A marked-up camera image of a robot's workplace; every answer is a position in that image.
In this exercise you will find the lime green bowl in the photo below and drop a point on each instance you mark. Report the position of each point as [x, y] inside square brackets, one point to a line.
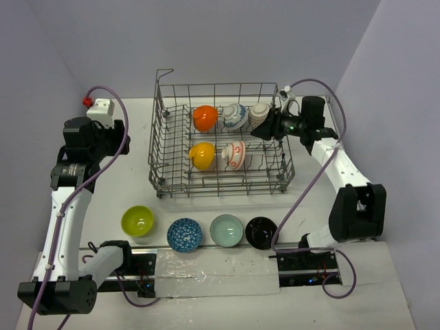
[137, 221]

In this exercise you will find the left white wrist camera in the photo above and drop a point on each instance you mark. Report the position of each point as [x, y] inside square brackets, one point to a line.
[100, 111]

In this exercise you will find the grey patterned bowl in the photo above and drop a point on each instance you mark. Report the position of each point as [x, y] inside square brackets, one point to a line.
[258, 114]

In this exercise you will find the blue triangle pattern bowl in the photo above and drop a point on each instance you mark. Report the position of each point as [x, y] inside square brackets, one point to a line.
[184, 235]

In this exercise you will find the grey wire dish rack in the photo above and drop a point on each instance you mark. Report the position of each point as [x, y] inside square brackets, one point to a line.
[268, 167]

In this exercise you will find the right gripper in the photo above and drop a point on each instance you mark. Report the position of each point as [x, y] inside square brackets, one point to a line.
[271, 126]

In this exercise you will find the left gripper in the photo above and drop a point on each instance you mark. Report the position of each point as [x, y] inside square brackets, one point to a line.
[120, 136]

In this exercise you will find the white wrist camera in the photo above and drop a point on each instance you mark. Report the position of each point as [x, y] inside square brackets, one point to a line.
[287, 97]
[100, 111]

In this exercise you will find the yellow-orange bowl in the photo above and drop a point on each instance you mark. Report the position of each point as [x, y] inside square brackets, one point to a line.
[202, 155]

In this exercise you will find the orange bowl white inside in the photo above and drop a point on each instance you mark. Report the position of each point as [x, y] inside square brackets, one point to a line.
[205, 117]

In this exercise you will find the light teal bowl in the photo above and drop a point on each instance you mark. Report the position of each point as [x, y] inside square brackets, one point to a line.
[226, 230]

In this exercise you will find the orange white patterned bowl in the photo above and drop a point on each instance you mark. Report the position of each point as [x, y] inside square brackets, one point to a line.
[234, 154]

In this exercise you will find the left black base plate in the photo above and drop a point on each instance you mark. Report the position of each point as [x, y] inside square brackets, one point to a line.
[138, 278]

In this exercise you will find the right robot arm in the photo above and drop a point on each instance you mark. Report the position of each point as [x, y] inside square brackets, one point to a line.
[359, 208]

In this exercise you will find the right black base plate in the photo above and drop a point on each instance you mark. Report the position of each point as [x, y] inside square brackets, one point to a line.
[306, 268]

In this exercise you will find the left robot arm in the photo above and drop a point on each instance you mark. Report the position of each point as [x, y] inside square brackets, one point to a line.
[59, 284]

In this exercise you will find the black glossy bowl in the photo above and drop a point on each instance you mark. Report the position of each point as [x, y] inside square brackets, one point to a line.
[259, 232]

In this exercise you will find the blue floral bowl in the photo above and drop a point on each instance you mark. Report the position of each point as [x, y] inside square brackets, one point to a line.
[234, 116]

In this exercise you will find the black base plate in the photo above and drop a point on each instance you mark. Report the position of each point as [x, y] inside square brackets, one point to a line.
[306, 268]
[138, 278]

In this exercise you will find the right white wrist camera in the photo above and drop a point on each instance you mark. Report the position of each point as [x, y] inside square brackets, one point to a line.
[287, 97]

